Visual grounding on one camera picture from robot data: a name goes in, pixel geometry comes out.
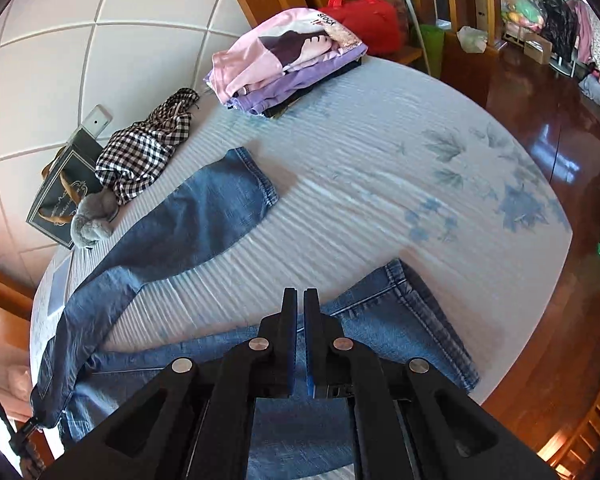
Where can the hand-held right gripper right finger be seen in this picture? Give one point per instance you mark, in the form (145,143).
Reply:
(310,379)

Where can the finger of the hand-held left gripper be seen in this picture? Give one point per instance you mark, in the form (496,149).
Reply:
(27,441)

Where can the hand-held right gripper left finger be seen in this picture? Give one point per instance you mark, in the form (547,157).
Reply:
(290,375)

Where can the blue denim jeans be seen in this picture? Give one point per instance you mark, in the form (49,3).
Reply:
(205,210)

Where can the stack of folded clothes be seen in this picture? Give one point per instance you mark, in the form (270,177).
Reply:
(260,55)

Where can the bed with floral sheet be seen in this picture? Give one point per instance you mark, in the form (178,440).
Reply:
(380,170)

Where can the grey plush toy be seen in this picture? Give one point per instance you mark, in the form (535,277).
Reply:
(92,217)

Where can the dark green gift bag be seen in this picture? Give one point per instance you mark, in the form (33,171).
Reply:
(55,200)

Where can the black white checkered shirt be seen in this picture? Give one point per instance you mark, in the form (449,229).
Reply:
(140,152)

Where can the wooden railing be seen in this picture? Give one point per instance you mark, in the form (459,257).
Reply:
(587,425)

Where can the purple folded garment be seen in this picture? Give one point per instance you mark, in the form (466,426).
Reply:
(285,92)

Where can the dark folded garment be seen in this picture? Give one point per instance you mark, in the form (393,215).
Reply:
(325,77)

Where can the white phone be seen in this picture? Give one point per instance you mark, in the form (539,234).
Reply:
(94,121)

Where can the wooden chair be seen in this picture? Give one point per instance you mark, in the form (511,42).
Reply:
(462,67)

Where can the green plastic bin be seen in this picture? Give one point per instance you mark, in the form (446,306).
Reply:
(432,50)

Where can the red handbag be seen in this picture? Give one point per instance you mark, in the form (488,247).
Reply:
(367,17)

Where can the white plastic bag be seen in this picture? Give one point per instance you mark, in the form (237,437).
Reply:
(472,40)

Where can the cardboard box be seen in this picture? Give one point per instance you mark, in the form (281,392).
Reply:
(537,51)

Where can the white padded headboard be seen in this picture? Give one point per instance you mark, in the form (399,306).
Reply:
(80,35)

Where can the pile of colourful plush toys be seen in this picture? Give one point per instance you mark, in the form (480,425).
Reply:
(522,10)

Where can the black hanging garment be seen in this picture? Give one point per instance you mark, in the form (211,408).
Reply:
(559,22)

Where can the pink hanging garment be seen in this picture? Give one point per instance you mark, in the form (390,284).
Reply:
(586,30)

